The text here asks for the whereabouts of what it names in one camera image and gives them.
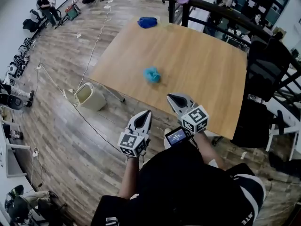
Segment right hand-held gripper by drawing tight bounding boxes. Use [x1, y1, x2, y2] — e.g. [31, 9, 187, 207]
[166, 93, 210, 135]

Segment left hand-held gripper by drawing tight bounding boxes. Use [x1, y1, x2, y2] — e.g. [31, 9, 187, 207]
[117, 110, 153, 159]

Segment light blue trash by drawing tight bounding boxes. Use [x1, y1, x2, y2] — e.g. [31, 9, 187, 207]
[143, 66, 162, 84]

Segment beige trash bin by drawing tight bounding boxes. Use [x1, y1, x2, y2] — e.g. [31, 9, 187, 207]
[63, 82, 108, 112]

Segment dark blue trash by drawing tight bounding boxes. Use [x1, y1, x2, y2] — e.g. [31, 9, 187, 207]
[137, 16, 158, 29]

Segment person's left forearm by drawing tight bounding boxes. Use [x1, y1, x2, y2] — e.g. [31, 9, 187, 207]
[117, 157, 140, 199]

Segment person's right forearm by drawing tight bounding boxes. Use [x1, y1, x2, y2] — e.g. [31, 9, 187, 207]
[194, 131, 227, 170]

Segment person's white shoe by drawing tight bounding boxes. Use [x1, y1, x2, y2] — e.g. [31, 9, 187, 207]
[163, 128, 173, 150]

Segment small black screen device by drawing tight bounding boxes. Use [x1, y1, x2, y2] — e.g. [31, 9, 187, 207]
[164, 126, 189, 147]

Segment grey metal table leg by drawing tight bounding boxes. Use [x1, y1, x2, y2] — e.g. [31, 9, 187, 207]
[103, 85, 126, 103]

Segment clear plastic bottle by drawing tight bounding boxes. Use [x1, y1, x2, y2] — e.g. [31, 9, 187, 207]
[247, 94, 266, 104]

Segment person's black clothing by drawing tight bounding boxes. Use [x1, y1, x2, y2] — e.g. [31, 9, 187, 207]
[90, 140, 267, 226]

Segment black office chair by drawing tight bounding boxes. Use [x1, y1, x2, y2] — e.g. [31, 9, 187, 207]
[231, 39, 293, 148]

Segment white chair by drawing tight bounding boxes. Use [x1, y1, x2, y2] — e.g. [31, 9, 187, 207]
[265, 97, 301, 161]

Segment green tool case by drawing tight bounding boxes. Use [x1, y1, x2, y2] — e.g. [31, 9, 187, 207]
[64, 4, 81, 21]

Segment white side table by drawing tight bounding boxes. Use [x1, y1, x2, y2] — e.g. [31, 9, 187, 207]
[0, 116, 32, 178]

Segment black bags pile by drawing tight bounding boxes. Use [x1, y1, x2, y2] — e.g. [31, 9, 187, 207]
[4, 184, 69, 226]

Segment black swivel chair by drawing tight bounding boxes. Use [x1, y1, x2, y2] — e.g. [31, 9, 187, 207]
[22, 9, 48, 33]

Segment black floor cable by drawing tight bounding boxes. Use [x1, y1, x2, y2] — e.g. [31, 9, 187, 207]
[34, 65, 123, 153]

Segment white floor cable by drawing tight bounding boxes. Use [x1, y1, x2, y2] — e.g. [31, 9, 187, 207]
[77, 0, 114, 90]

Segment pile of black cables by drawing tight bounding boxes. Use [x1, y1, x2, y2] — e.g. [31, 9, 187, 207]
[8, 37, 36, 78]

